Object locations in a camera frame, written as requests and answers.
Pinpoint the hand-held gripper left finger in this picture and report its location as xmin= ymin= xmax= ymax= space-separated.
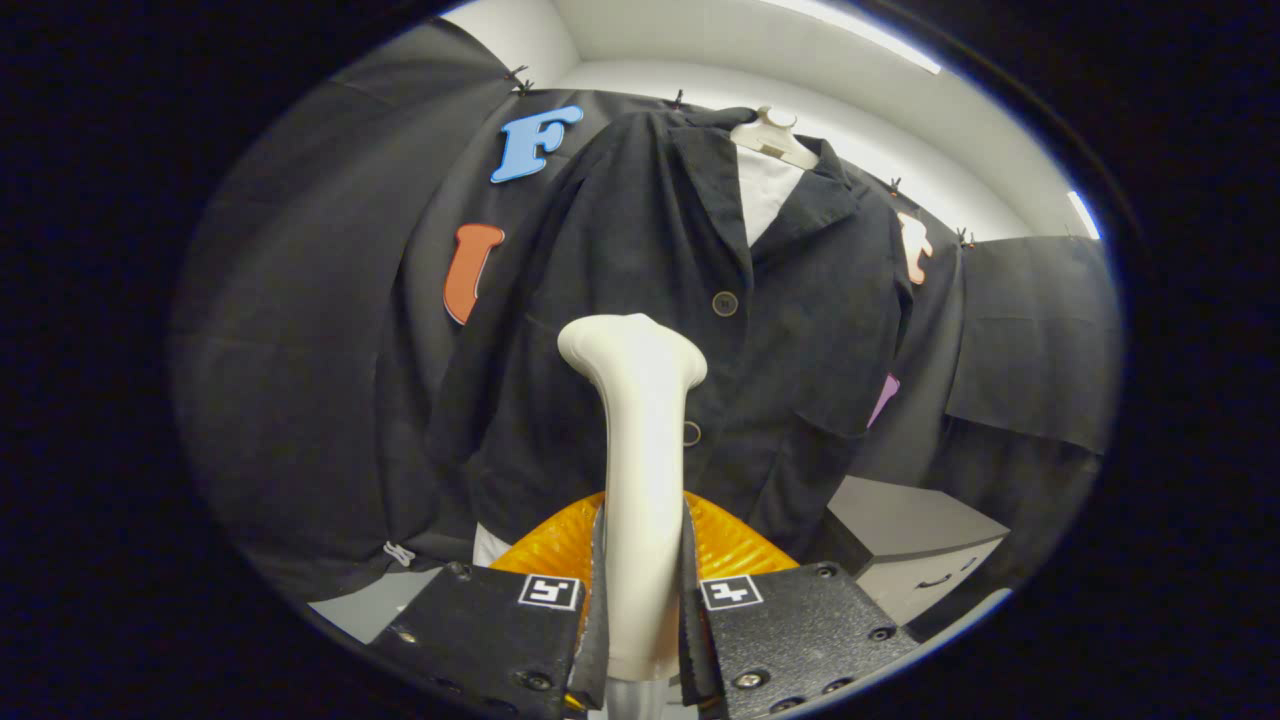
xmin=368 ymin=490 xmax=611 ymax=720

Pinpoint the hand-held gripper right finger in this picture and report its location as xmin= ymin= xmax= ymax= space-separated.
xmin=680 ymin=488 xmax=919 ymax=720

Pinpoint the white garment steamer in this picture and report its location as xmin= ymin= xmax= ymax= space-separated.
xmin=557 ymin=313 xmax=709 ymax=720

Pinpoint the black suit jacket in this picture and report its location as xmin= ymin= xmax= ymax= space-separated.
xmin=425 ymin=105 xmax=916 ymax=561

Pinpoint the grey cabinet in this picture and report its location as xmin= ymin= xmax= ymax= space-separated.
xmin=808 ymin=475 xmax=1011 ymax=629

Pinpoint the black backdrop cloth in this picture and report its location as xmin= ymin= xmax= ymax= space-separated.
xmin=170 ymin=20 xmax=1126 ymax=641

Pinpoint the white mannequin neck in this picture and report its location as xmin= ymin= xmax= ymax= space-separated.
xmin=730 ymin=105 xmax=821 ymax=171

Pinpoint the row of black cloth clips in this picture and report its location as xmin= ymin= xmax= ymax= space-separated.
xmin=505 ymin=65 xmax=976 ymax=248

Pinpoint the long ceiling light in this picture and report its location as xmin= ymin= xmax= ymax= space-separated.
xmin=760 ymin=0 xmax=943 ymax=76

